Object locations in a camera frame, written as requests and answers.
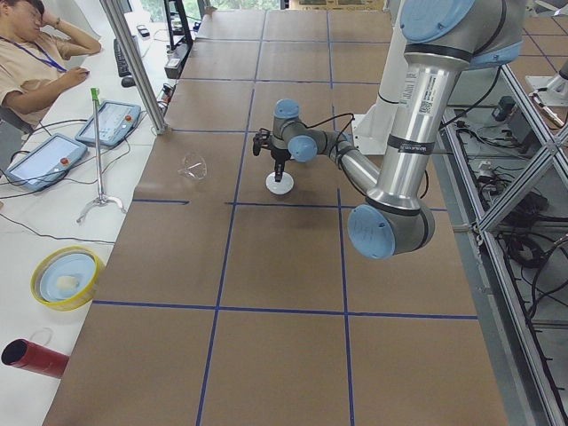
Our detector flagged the aluminium frame rail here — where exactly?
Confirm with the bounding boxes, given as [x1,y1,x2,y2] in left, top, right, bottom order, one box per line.
[436,55,567,425]

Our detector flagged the teach pendant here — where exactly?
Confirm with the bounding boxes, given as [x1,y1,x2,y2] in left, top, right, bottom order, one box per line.
[5,133,87,191]
[75,100,141,148]

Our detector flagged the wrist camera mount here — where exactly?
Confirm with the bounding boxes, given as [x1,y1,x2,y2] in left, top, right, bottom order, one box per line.
[252,128,272,156]

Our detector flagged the far teach pendant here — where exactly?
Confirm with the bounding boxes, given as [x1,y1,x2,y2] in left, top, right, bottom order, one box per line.
[75,100,141,148]

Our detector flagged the clear glass funnel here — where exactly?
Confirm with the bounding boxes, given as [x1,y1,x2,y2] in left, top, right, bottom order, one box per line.
[177,152,208,181]

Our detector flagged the green handled reacher stick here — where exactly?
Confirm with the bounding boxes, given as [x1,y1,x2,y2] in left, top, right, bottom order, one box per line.
[75,87,127,224]

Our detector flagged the yellow tape roll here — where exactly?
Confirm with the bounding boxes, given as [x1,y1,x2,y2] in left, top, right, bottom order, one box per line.
[30,246,105,312]

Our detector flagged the seated person beige shirt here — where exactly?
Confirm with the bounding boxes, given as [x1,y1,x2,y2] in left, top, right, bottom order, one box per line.
[1,1,101,127]

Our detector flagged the near teach pendant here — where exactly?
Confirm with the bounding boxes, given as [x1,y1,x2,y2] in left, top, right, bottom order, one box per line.
[5,133,87,191]

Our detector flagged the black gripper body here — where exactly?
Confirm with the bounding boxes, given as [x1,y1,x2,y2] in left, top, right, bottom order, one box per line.
[271,147,290,164]

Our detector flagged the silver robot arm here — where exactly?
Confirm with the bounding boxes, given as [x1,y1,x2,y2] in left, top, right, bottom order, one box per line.
[253,1,526,259]

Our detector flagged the brown paper table cover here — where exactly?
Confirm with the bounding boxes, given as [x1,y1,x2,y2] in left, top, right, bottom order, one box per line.
[45,11,508,425]

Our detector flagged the aluminium frame post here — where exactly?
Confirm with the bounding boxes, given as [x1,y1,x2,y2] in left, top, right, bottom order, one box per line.
[99,0,167,135]

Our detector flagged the black keyboard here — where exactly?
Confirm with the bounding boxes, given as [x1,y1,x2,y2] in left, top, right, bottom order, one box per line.
[113,39,130,77]

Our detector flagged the black computer mouse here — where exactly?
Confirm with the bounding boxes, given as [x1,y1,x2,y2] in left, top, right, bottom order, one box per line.
[121,76,136,88]

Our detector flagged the white mug lid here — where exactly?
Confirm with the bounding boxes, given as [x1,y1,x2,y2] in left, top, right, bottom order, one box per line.
[265,172,295,195]

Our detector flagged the red cardboard tube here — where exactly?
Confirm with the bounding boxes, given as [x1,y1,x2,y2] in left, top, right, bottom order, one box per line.
[1,339,69,379]

